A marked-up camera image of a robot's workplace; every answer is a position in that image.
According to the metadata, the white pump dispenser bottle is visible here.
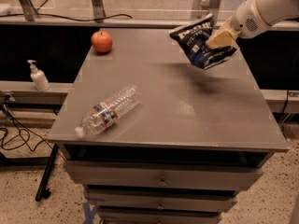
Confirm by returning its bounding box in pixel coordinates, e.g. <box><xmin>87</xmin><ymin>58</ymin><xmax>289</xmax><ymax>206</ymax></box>
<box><xmin>27</xmin><ymin>60</ymin><xmax>50</xmax><ymax>91</ymax></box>

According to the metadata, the clear plastic water bottle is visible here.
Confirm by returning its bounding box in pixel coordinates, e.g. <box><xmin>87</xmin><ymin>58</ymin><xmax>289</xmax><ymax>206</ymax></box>
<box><xmin>75</xmin><ymin>84</ymin><xmax>141</xmax><ymax>138</ymax></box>

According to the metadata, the black stand leg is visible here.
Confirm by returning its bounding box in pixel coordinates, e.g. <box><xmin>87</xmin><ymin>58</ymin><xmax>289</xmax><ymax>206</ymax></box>
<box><xmin>35</xmin><ymin>145</ymin><xmax>59</xmax><ymax>202</ymax></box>

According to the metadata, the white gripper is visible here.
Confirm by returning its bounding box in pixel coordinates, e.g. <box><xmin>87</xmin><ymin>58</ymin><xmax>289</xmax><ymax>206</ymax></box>
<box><xmin>206</xmin><ymin>0</ymin><xmax>267</xmax><ymax>49</ymax></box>

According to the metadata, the black cable on ledge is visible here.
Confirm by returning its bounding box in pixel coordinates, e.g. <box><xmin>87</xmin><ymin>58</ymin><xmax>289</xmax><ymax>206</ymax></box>
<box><xmin>0</xmin><ymin>12</ymin><xmax>134</xmax><ymax>22</ymax></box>

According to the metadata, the grey drawer cabinet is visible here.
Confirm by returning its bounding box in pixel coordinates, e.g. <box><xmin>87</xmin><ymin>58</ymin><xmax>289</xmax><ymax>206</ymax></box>
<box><xmin>46</xmin><ymin>27</ymin><xmax>290</xmax><ymax>224</ymax></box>

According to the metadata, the metal railing frame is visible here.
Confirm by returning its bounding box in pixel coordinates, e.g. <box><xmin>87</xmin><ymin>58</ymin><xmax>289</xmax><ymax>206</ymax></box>
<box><xmin>0</xmin><ymin>0</ymin><xmax>299</xmax><ymax>31</ymax></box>

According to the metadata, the middle drawer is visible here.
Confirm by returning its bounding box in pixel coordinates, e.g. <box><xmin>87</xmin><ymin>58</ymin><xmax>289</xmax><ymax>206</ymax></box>
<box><xmin>84</xmin><ymin>189</ymin><xmax>237</xmax><ymax>213</ymax></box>

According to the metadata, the red apple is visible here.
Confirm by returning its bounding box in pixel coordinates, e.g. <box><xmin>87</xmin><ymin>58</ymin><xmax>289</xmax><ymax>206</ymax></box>
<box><xmin>91</xmin><ymin>31</ymin><xmax>113</xmax><ymax>53</ymax></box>

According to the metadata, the blue chip bag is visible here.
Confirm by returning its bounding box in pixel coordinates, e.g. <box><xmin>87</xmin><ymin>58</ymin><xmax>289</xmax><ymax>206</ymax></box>
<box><xmin>169</xmin><ymin>13</ymin><xmax>237</xmax><ymax>70</ymax></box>

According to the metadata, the drawer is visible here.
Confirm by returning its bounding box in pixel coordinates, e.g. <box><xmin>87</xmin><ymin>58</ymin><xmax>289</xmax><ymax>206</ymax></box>
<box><xmin>64</xmin><ymin>161</ymin><xmax>263</xmax><ymax>190</ymax></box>
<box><xmin>98</xmin><ymin>207</ymin><xmax>221</xmax><ymax>224</ymax></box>
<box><xmin>84</xmin><ymin>189</ymin><xmax>237</xmax><ymax>213</ymax></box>

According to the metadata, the bottom drawer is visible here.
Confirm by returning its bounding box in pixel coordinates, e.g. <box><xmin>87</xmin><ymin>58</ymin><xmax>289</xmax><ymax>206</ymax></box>
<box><xmin>98</xmin><ymin>207</ymin><xmax>221</xmax><ymax>224</ymax></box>

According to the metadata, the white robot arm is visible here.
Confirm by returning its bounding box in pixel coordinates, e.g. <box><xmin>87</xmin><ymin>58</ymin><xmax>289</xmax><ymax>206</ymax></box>
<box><xmin>206</xmin><ymin>0</ymin><xmax>299</xmax><ymax>49</ymax></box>

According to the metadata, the top drawer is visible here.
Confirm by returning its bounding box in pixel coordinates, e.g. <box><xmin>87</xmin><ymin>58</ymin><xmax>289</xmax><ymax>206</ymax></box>
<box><xmin>64</xmin><ymin>161</ymin><xmax>263</xmax><ymax>190</ymax></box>

